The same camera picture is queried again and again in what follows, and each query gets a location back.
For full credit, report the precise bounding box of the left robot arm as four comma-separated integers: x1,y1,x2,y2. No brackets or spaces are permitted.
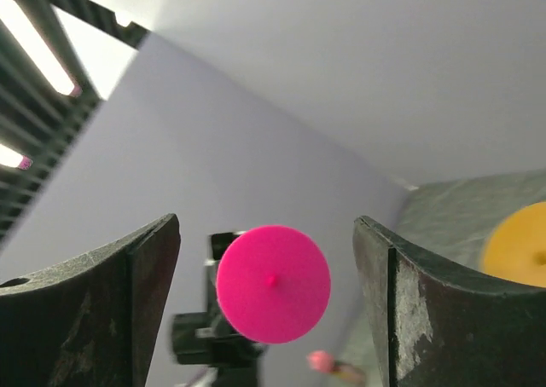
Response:
171,231,267,387

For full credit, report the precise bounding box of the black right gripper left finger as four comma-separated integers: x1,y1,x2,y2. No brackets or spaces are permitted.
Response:
1,214,181,387

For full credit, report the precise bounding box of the pink-capped bottle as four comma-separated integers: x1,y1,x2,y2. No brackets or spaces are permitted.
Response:
307,350,366,386

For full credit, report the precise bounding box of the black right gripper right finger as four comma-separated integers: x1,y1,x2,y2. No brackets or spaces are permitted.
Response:
353,217,545,387

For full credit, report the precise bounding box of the orange wine glass left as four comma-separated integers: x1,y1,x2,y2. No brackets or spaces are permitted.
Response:
481,202,545,287

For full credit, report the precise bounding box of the pink wine glass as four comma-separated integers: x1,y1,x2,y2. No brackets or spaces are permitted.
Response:
216,225,331,344

